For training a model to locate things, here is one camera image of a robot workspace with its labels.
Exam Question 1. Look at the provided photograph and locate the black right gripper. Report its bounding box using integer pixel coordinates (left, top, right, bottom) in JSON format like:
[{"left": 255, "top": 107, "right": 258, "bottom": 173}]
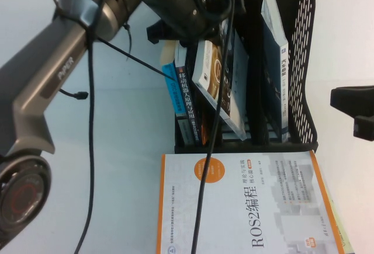
[{"left": 330, "top": 85, "right": 374, "bottom": 142}]

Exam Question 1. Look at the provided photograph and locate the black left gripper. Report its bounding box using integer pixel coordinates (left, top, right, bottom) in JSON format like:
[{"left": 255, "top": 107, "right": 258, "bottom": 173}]
[{"left": 146, "top": 17, "right": 223, "bottom": 47}]

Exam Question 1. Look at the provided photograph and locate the white autonomous driving book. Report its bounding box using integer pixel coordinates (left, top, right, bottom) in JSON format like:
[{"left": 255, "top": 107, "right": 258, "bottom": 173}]
[{"left": 191, "top": 17, "right": 251, "bottom": 142}]

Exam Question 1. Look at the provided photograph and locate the book with blue spine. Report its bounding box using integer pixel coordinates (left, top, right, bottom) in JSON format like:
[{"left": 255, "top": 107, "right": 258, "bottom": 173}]
[{"left": 160, "top": 40, "right": 189, "bottom": 145}]

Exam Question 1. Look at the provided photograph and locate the black perforated book stand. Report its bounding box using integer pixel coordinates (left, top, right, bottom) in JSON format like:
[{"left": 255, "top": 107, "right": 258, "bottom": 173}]
[{"left": 169, "top": 0, "right": 318, "bottom": 155}]

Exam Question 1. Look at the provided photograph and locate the dark mobile robot book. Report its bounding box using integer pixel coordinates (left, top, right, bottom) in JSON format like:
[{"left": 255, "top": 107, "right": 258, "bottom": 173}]
[{"left": 174, "top": 42, "right": 207, "bottom": 147}]

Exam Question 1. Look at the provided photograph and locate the white blue automotive book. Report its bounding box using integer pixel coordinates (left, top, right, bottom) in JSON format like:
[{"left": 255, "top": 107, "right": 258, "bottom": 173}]
[{"left": 259, "top": 0, "right": 290, "bottom": 144}]

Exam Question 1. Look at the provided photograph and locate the yellow green book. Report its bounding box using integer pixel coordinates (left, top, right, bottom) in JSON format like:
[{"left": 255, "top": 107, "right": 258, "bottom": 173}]
[{"left": 328, "top": 191, "right": 355, "bottom": 254}]

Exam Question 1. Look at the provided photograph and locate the orange bordered ROS2 book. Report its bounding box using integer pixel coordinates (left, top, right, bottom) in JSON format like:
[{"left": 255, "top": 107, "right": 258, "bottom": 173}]
[{"left": 155, "top": 149, "right": 348, "bottom": 254}]

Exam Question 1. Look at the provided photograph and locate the straight black cable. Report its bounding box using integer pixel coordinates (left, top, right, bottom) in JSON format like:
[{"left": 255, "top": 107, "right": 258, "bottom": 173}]
[{"left": 98, "top": 37, "right": 175, "bottom": 79}]

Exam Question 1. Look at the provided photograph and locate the short cable with plug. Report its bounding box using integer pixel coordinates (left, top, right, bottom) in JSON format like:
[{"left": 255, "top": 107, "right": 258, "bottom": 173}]
[{"left": 59, "top": 88, "right": 89, "bottom": 101}]

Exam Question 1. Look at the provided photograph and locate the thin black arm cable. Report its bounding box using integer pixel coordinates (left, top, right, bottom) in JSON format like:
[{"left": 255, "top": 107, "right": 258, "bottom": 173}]
[{"left": 74, "top": 0, "right": 113, "bottom": 254}]

